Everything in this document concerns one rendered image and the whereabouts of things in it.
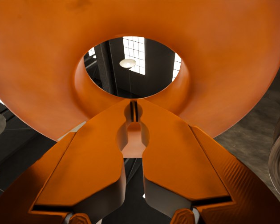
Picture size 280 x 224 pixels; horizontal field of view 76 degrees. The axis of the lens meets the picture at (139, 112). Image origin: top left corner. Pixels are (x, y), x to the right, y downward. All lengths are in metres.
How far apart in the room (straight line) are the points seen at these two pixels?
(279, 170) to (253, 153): 0.22
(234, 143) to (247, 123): 0.11
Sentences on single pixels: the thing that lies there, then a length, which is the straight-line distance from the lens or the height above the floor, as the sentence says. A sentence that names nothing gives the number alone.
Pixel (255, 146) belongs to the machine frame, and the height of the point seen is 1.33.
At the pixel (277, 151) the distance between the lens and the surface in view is 0.45.
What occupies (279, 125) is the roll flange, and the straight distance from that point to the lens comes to 0.49.
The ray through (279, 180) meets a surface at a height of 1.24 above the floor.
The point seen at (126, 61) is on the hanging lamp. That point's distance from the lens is 7.05.
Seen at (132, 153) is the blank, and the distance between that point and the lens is 0.15.
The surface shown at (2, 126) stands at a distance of 3.02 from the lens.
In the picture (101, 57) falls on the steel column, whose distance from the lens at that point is 4.75.
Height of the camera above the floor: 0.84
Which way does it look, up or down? 46 degrees up
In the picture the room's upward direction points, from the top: 177 degrees clockwise
